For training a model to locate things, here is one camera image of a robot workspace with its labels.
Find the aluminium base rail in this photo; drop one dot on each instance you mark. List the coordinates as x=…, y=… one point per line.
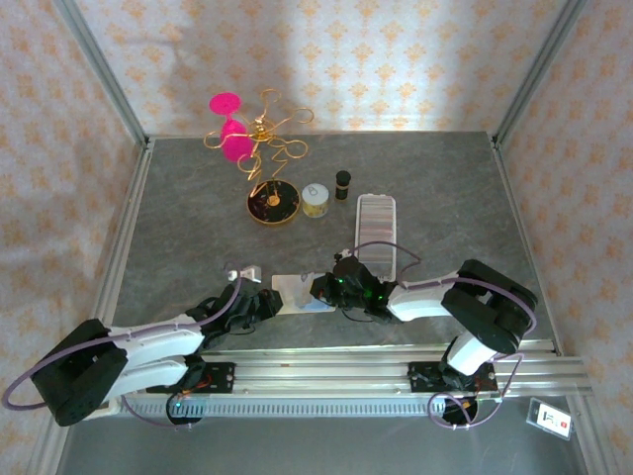
x=321, y=376

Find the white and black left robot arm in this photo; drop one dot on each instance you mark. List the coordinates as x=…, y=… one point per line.
x=158, y=341

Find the white label badge red mark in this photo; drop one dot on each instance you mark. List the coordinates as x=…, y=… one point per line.
x=549, y=418

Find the small yellow jar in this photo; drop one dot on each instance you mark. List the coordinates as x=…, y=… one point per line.
x=315, y=198

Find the aluminium table edge rail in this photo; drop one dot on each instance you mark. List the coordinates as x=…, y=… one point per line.
x=520, y=222
x=127, y=208

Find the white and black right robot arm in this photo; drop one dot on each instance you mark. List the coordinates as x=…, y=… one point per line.
x=425, y=299

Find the white credit card grey print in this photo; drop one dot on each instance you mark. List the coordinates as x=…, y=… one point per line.
x=304, y=289

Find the beige card holder wallet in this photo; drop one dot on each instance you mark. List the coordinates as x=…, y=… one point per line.
x=286, y=294

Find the clear plastic card tray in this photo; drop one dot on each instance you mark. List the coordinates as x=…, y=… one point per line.
x=376, y=227

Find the small black bottle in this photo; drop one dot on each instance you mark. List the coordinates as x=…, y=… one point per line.
x=342, y=185

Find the aluminium frame post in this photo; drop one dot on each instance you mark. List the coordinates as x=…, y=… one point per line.
x=542, y=64
x=99, y=64

